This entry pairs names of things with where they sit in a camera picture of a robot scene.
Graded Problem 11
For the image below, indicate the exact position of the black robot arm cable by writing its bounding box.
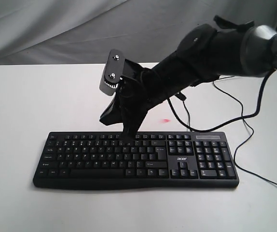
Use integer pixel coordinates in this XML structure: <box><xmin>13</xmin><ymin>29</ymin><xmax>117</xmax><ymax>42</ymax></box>
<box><xmin>167</xmin><ymin>69</ymin><xmax>277</xmax><ymax>132</ymax></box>

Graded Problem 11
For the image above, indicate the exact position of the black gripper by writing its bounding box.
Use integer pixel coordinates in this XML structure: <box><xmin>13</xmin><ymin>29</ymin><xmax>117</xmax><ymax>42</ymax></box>
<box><xmin>99</xmin><ymin>70</ymin><xmax>163</xmax><ymax>144</ymax></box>

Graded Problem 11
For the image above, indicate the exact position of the black acer keyboard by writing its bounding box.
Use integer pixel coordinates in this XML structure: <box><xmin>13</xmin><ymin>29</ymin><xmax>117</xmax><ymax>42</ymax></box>
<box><xmin>33</xmin><ymin>131</ymin><xmax>239</xmax><ymax>190</ymax></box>

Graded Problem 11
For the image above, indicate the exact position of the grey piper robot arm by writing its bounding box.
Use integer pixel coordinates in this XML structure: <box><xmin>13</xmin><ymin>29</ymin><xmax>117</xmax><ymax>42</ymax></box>
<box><xmin>99</xmin><ymin>16</ymin><xmax>277</xmax><ymax>140</ymax></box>

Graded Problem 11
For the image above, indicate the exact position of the grey backdrop cloth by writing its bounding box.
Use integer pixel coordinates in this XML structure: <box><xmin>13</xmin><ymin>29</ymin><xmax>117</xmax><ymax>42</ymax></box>
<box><xmin>0</xmin><ymin>0</ymin><xmax>277</xmax><ymax>65</ymax></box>

